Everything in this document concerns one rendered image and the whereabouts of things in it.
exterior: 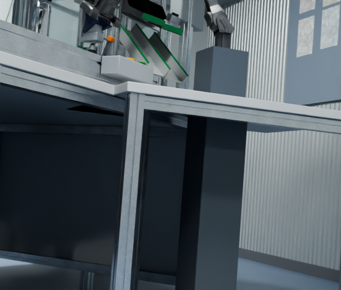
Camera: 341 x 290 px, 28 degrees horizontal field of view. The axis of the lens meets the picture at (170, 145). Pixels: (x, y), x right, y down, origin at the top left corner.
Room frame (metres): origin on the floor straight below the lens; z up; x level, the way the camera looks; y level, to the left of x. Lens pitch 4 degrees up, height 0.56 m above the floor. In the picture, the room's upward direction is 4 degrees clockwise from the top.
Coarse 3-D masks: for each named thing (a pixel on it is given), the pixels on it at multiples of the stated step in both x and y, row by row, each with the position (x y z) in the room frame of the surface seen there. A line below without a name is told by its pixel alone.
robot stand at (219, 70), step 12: (216, 48) 2.29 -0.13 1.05; (228, 48) 2.31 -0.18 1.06; (204, 60) 2.34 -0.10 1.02; (216, 60) 2.29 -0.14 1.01; (228, 60) 2.31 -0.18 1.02; (240, 60) 2.33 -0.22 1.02; (204, 72) 2.33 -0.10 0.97; (216, 72) 2.29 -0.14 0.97; (228, 72) 2.31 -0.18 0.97; (240, 72) 2.33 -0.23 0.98; (204, 84) 2.33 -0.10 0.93; (216, 84) 2.29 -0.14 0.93; (228, 84) 2.31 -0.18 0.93; (240, 84) 2.33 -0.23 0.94; (240, 96) 2.33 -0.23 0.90
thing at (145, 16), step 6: (126, 0) 2.55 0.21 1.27; (132, 0) 2.70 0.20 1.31; (138, 0) 2.68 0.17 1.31; (144, 0) 2.66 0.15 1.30; (126, 6) 2.55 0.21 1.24; (132, 6) 2.70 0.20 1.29; (138, 6) 2.68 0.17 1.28; (144, 6) 2.66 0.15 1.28; (132, 12) 2.52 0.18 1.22; (138, 12) 2.51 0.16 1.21; (144, 12) 2.66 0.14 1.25; (144, 18) 2.50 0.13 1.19; (150, 18) 2.53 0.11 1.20; (156, 18) 2.55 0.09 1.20; (162, 24) 2.59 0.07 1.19
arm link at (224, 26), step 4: (220, 16) 2.33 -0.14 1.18; (224, 16) 2.33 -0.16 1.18; (216, 20) 2.33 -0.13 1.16; (220, 20) 2.33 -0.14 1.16; (224, 20) 2.33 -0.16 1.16; (220, 24) 2.33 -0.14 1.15; (224, 24) 2.33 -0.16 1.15; (228, 24) 2.33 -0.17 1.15; (220, 28) 2.33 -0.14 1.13; (224, 28) 2.33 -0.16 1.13; (228, 28) 2.33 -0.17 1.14; (232, 28) 2.34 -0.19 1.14; (216, 32) 2.41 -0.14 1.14; (220, 32) 2.34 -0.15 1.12; (224, 32) 2.33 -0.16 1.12; (228, 32) 2.33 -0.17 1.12; (232, 32) 2.34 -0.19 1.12
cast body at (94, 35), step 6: (96, 24) 2.33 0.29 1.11; (90, 30) 2.33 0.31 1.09; (96, 30) 2.33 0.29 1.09; (84, 36) 2.34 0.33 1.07; (90, 36) 2.33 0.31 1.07; (96, 36) 2.32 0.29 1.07; (102, 36) 2.34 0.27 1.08; (84, 42) 2.37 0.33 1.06; (90, 42) 2.36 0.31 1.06; (96, 42) 2.36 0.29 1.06; (102, 42) 2.35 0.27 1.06
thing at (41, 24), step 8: (40, 8) 3.20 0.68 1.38; (48, 8) 3.24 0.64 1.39; (32, 16) 3.20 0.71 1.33; (40, 16) 3.21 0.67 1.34; (48, 16) 3.24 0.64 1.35; (32, 24) 3.20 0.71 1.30; (40, 24) 3.21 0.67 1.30; (48, 24) 3.25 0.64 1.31; (40, 32) 3.21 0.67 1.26; (48, 32) 3.26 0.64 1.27
